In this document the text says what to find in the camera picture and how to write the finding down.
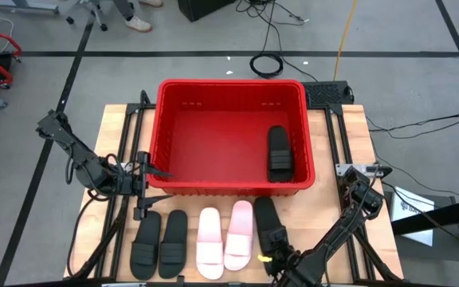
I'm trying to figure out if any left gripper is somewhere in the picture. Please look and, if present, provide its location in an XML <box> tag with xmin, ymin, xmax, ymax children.
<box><xmin>123</xmin><ymin>150</ymin><xmax>174</xmax><ymax>222</ymax></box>

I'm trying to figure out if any black slide sandal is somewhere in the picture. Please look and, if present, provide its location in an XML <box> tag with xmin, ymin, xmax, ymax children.
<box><xmin>253</xmin><ymin>196</ymin><xmax>289</xmax><ymax>258</ymax></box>
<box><xmin>158</xmin><ymin>209</ymin><xmax>189</xmax><ymax>279</ymax></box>
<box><xmin>267</xmin><ymin>125</ymin><xmax>296</xmax><ymax>183</ymax></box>
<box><xmin>129</xmin><ymin>210</ymin><xmax>163</xmax><ymax>281</ymax></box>

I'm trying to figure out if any pink slide sandal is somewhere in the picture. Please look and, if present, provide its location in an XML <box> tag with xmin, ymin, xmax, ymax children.
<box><xmin>223</xmin><ymin>199</ymin><xmax>254</xmax><ymax>272</ymax></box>
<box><xmin>195</xmin><ymin>206</ymin><xmax>226</xmax><ymax>280</ymax></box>

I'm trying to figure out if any red plastic bin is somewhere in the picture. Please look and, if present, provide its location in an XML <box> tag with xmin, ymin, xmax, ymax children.
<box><xmin>146</xmin><ymin>78</ymin><xmax>317</xmax><ymax>197</ymax></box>

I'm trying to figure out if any white printed box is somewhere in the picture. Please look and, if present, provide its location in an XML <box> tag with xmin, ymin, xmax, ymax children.
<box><xmin>390</xmin><ymin>186</ymin><xmax>437</xmax><ymax>247</ymax></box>

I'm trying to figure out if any black mesh foot pedal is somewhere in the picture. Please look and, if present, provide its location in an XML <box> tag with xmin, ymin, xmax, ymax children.
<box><xmin>301</xmin><ymin>81</ymin><xmax>355</xmax><ymax>108</ymax></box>

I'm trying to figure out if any person's white shoe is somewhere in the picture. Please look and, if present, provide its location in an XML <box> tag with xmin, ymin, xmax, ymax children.
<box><xmin>112</xmin><ymin>0</ymin><xmax>163</xmax><ymax>33</ymax></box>

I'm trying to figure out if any black equipment stand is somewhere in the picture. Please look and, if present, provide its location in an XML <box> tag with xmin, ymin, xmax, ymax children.
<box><xmin>390</xmin><ymin>195</ymin><xmax>459</xmax><ymax>287</ymax></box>

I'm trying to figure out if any office chair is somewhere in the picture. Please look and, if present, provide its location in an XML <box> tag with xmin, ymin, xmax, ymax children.
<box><xmin>65</xmin><ymin>0</ymin><xmax>109</xmax><ymax>33</ymax></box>

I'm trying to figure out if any black box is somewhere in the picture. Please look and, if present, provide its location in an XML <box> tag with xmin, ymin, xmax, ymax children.
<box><xmin>177</xmin><ymin>0</ymin><xmax>237</xmax><ymax>22</ymax></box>

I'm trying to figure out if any grey metal bar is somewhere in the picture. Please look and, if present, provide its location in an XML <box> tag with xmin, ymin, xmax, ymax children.
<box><xmin>0</xmin><ymin>0</ymin><xmax>60</xmax><ymax>15</ymax></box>

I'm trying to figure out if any black aluminium frame rail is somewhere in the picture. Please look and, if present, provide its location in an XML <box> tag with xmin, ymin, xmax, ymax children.
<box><xmin>64</xmin><ymin>89</ymin><xmax>159</xmax><ymax>280</ymax></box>
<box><xmin>324</xmin><ymin>102</ymin><xmax>404</xmax><ymax>282</ymax></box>

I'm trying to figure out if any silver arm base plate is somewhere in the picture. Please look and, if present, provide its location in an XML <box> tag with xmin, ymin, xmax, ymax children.
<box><xmin>335</xmin><ymin>163</ymin><xmax>393</xmax><ymax>177</ymax></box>

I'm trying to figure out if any black cable coil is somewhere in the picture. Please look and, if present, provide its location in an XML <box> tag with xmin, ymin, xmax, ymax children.
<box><xmin>249</xmin><ymin>53</ymin><xmax>284</xmax><ymax>80</ymax></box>

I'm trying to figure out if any yellow hanging cable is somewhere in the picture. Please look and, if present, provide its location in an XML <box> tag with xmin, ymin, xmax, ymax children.
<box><xmin>332</xmin><ymin>0</ymin><xmax>359</xmax><ymax>82</ymax></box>

